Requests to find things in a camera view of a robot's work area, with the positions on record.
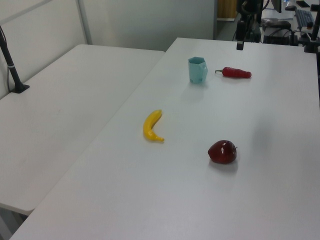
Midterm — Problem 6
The yellow banana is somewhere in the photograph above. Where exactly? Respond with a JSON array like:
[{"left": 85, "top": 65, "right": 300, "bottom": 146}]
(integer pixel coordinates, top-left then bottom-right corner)
[{"left": 142, "top": 109, "right": 166, "bottom": 144}]

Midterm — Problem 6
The dark red apple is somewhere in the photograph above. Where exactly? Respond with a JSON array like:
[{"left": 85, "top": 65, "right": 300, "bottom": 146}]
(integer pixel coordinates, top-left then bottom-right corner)
[{"left": 207, "top": 139, "right": 238, "bottom": 165}]

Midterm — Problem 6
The wooden cabinet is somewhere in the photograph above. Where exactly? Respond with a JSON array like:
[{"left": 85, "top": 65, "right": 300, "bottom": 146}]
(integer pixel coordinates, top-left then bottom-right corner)
[{"left": 216, "top": 0, "right": 238, "bottom": 21}]

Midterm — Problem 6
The white partition frame post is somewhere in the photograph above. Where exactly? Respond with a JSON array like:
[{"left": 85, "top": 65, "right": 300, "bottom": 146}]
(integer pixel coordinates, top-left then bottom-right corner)
[{"left": 76, "top": 0, "right": 93, "bottom": 46}]

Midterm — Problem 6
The teal hexagonal mug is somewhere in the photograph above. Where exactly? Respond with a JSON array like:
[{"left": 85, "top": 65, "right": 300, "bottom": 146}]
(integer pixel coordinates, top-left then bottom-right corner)
[{"left": 187, "top": 56, "right": 209, "bottom": 85}]

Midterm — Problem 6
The black clamp stand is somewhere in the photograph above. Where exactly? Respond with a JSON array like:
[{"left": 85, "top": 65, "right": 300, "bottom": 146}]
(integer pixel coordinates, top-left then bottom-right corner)
[{"left": 303, "top": 4, "right": 320, "bottom": 54}]

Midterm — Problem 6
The black cable on pole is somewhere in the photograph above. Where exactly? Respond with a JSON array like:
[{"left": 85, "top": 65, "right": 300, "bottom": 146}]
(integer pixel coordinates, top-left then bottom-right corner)
[{"left": 0, "top": 24, "right": 13, "bottom": 93}]

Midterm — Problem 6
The red chili pepper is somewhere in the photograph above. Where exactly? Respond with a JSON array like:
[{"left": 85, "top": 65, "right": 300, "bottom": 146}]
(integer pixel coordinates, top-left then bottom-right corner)
[{"left": 214, "top": 66, "right": 253, "bottom": 80}]

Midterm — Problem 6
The black computer monitor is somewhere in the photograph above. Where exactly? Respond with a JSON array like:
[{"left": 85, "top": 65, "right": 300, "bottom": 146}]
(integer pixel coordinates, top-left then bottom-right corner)
[{"left": 271, "top": 0, "right": 283, "bottom": 14}]

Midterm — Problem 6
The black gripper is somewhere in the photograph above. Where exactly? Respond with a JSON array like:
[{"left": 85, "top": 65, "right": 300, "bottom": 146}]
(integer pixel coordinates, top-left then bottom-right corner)
[{"left": 236, "top": 0, "right": 263, "bottom": 51}]

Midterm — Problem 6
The blue computer keyboard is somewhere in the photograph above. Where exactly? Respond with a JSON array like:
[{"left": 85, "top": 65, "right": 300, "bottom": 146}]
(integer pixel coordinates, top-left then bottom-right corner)
[{"left": 295, "top": 8, "right": 315, "bottom": 27}]

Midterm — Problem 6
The black bag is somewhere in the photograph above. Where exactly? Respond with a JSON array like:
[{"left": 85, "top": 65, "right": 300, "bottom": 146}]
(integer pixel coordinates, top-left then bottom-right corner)
[{"left": 261, "top": 18, "right": 292, "bottom": 29}]

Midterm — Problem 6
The black camera stand pole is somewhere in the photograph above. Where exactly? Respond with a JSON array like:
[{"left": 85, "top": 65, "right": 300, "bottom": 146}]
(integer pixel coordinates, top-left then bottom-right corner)
[{"left": 0, "top": 24, "right": 31, "bottom": 94}]

